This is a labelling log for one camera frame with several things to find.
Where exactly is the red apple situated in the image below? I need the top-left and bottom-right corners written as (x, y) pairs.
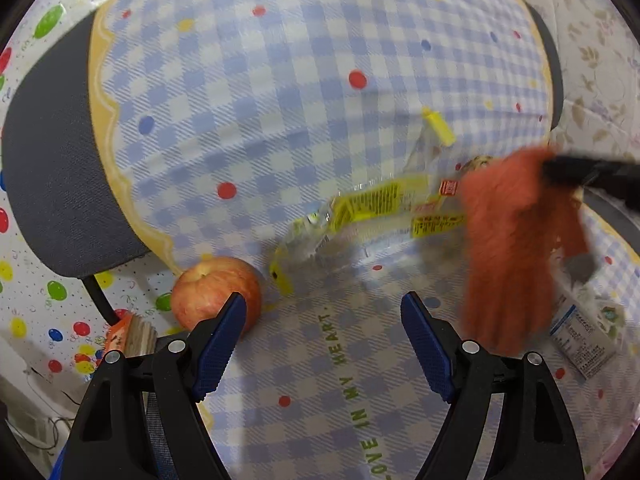
top-left (170, 256), bottom-right (263, 333)

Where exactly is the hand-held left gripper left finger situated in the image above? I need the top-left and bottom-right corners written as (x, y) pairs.
top-left (62, 291), bottom-right (248, 480)

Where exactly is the orange book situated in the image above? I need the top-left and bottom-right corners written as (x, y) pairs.
top-left (102, 310), bottom-right (158, 361)

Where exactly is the floral print plastic sheet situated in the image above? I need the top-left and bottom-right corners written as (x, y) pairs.
top-left (465, 0), bottom-right (640, 166)

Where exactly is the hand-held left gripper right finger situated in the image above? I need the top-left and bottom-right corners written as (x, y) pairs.
top-left (400, 291), bottom-right (586, 480)

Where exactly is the grey office chair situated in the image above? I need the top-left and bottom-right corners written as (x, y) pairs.
top-left (0, 2), bottom-right (640, 480)

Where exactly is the balloon print plastic sheet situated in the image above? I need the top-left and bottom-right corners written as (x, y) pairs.
top-left (0, 0), bottom-right (211, 376)

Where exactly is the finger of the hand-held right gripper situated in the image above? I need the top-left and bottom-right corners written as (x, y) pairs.
top-left (542, 154), bottom-right (640, 213)

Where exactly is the clear wrapper with yellow print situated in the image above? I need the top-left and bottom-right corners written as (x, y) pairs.
top-left (269, 106), bottom-right (468, 296)

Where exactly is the blue checkered printed cloth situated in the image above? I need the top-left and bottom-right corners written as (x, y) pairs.
top-left (87, 0), bottom-right (640, 480)

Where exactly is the white milk carton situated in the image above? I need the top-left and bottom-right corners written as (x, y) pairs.
top-left (547, 255), bottom-right (626, 381)

